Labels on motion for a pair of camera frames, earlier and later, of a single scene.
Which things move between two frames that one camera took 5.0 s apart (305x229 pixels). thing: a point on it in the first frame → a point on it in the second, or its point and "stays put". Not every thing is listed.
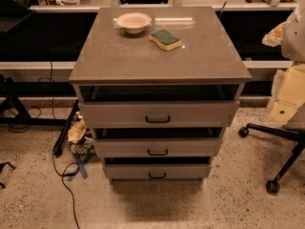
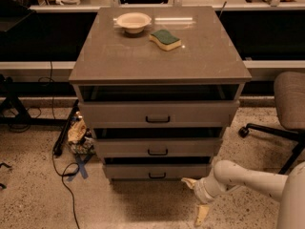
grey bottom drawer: (157, 171) stays put
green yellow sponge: (165, 39) stays put
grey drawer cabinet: (158, 86) stays put
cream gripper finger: (274, 37) → (191, 182)
